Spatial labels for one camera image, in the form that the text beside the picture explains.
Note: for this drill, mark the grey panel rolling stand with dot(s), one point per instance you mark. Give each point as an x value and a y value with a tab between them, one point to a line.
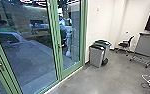
147	45

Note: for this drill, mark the white wall switch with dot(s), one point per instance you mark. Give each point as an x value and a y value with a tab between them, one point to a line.
97	8

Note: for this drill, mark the green lidded trash bin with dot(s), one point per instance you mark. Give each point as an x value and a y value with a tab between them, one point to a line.
106	48

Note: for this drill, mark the green framed glass door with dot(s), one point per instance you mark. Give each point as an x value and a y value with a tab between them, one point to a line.
56	40

